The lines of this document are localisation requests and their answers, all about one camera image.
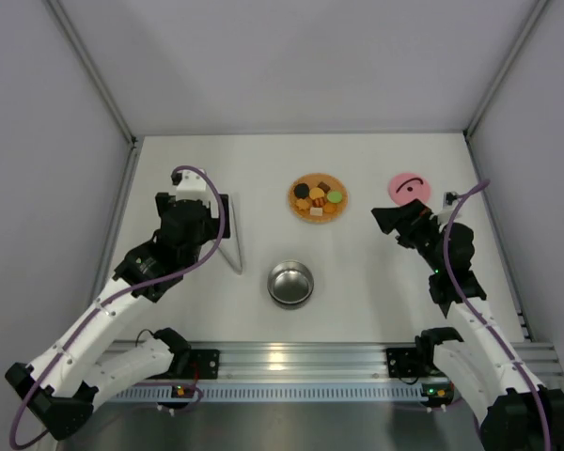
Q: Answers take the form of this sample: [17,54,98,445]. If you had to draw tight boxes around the red striped bacon piece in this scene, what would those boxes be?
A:
[313,197,326,208]

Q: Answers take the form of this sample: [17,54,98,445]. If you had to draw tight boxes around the orange round cookie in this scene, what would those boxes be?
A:
[323,202,337,214]

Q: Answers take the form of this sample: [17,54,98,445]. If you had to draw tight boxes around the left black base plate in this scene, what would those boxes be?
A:
[165,349,220,381]

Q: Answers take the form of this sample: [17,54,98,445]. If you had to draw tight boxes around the aluminium mounting rail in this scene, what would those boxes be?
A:
[93,341,563,381]

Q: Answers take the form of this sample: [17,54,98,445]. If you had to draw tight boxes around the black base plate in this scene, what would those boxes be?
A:
[165,349,220,381]
[384,347,432,380]

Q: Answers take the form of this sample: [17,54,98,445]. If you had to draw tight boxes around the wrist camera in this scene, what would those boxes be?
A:
[433,192,461,225]
[170,168,208,203]

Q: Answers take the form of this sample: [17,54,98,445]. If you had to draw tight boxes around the stainless steel tongs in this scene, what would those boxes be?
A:
[219,194,243,275]

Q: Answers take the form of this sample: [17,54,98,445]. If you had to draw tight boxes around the yellow maple leaf cookie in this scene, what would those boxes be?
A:
[295,198,311,210]

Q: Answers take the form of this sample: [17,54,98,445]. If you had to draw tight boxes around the left aluminium frame post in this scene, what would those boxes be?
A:
[42,0,137,146]

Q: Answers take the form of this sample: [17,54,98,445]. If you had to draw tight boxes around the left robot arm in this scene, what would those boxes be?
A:
[5,193,233,441]

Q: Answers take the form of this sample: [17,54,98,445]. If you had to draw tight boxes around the round steel lunch box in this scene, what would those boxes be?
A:
[266,260,315,309]

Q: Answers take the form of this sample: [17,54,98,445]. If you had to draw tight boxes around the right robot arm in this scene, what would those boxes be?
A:
[371,200,564,450]

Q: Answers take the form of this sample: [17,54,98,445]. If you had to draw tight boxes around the aluminium frame post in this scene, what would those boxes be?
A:
[462,0,553,143]
[42,0,137,146]

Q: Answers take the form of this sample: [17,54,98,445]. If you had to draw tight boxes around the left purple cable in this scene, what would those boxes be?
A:
[9,164,230,448]

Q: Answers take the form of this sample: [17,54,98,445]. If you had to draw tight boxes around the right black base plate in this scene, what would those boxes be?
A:
[384,347,432,380]

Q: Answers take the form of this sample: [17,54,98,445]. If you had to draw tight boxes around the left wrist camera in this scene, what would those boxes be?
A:
[170,168,208,203]

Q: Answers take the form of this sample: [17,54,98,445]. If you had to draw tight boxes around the woven bamboo tray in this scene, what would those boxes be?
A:
[288,173,349,224]

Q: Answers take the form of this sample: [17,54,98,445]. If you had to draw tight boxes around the slotted cable duct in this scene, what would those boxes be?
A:
[107,381,457,404]

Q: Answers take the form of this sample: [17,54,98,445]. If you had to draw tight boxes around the right aluminium frame post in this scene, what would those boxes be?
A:
[462,0,553,143]

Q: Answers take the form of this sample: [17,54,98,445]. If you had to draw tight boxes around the pink lunch box lid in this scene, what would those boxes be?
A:
[387,173,431,206]

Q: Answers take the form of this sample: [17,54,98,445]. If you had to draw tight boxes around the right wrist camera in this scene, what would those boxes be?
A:
[433,192,461,225]

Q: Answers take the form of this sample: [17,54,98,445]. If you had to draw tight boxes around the green sandwich cookie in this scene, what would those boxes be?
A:
[327,191,343,204]

